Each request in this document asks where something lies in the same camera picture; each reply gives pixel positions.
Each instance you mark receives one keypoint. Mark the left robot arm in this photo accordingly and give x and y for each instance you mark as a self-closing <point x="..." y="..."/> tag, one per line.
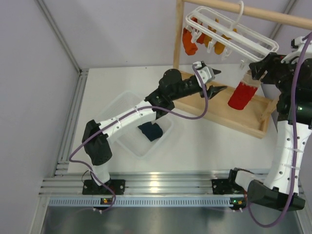
<point x="98" y="135"/>

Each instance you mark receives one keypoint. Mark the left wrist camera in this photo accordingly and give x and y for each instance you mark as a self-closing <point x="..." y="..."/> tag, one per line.
<point x="203" y="73"/>

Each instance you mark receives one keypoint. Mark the white plastic clip hanger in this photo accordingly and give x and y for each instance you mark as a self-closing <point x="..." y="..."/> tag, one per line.
<point x="251" y="45"/>

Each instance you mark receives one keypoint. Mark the orange sock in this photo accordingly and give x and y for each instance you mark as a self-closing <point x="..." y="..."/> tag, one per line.
<point x="201" y="39"/>
<point x="189" y="46"/>

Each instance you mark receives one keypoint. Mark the grey slotted cable duct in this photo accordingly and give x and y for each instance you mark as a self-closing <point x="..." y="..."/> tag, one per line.
<point x="214" y="201"/>

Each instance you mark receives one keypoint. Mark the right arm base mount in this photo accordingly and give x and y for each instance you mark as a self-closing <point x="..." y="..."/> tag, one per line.
<point x="227" y="186"/>

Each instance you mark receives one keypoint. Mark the aluminium corner frame post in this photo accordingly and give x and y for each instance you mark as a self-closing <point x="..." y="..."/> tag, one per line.
<point x="57" y="32"/>

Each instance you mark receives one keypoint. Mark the red and beige sock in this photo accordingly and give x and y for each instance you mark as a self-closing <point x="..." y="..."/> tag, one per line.
<point x="244" y="92"/>

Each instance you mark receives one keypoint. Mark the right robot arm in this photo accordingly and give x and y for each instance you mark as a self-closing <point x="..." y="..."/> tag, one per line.
<point x="294" y="127"/>

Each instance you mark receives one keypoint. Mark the orange sock far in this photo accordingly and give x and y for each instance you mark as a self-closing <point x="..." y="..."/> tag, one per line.
<point x="189" y="46"/>

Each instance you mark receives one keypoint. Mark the orange sock near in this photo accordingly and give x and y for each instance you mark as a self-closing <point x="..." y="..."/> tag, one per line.
<point x="201" y="39"/>

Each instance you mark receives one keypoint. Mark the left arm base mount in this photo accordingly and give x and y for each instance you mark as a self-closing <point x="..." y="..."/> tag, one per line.
<point x="91" y="188"/>

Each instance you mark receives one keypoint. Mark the aluminium rail beam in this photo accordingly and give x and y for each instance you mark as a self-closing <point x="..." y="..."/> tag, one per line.
<point x="140" y="184"/>

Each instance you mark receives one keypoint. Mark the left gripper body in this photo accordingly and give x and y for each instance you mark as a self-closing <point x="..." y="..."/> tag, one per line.
<point x="202" y="93"/>

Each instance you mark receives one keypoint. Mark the wooden drying rack frame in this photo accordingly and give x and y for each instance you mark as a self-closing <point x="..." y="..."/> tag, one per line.
<point x="254" y="119"/>

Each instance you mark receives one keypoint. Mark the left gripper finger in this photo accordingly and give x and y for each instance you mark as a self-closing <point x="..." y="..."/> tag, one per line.
<point x="215" y="71"/>
<point x="214" y="90"/>

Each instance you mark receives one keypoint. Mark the yellow sock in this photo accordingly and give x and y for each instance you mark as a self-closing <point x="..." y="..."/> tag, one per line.
<point x="218" y="46"/>

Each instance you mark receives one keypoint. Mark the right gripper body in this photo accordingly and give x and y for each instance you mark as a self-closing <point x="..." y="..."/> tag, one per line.
<point x="280" y="73"/>

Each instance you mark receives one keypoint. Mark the navy blue sock pair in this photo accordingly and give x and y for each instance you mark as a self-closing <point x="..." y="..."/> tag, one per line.
<point x="151" y="130"/>

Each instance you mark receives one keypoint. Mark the clear plastic bin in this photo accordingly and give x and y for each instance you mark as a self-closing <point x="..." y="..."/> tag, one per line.
<point x="134" y="142"/>

